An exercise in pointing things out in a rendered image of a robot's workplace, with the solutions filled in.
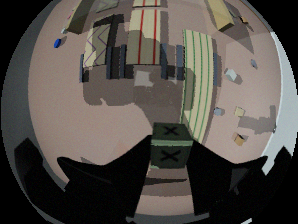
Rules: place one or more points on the grey cylinder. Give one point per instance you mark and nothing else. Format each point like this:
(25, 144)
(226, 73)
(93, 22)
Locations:
(217, 111)

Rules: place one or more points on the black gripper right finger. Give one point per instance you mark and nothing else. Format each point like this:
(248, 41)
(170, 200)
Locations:
(212, 178)

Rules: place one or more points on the blue round disc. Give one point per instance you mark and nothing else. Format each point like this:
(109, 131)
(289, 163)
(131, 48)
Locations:
(57, 43)

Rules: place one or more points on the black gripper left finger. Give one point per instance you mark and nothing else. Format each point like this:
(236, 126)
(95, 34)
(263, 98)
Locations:
(123, 179)

